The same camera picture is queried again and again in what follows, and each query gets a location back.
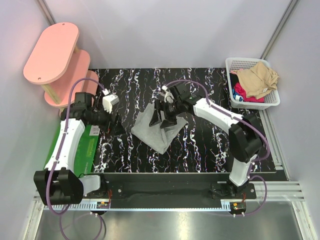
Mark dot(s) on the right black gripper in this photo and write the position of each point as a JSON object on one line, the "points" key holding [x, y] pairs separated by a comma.
{"points": [[162, 105]]}

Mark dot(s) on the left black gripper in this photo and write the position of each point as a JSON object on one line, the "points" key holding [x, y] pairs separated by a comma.
{"points": [[105, 127]]}

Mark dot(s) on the grey t-shirt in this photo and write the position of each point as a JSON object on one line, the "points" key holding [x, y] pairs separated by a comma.
{"points": [[156, 138]]}

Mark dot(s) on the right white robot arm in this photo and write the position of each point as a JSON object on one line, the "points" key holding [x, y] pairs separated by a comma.
{"points": [[245, 140]]}

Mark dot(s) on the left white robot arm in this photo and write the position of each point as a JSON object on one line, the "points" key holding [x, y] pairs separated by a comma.
{"points": [[57, 183]]}

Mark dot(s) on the green plastic board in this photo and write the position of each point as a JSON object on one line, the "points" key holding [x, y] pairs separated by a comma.
{"points": [[86, 149]]}

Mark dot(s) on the black marble pattern mat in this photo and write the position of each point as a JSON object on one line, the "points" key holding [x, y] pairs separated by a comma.
{"points": [[200, 147]]}

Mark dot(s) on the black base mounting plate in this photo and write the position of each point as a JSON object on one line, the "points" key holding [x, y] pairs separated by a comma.
{"points": [[213, 185]]}

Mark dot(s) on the pink three-tier shelf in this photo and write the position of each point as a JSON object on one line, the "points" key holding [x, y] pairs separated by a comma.
{"points": [[59, 66]]}

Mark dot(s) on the blue garment in basket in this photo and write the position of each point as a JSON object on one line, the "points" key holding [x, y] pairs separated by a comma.
{"points": [[237, 96]]}

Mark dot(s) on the beige t-shirt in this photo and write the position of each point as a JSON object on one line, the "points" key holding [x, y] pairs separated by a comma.
{"points": [[258, 81]]}

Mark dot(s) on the white plastic laundry basket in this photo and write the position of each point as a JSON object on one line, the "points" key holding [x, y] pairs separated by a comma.
{"points": [[235, 63]]}

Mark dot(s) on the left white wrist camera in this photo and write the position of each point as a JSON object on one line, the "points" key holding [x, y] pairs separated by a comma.
{"points": [[109, 100]]}

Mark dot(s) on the aluminium frame rail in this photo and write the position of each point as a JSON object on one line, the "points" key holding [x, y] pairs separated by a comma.
{"points": [[184, 196]]}

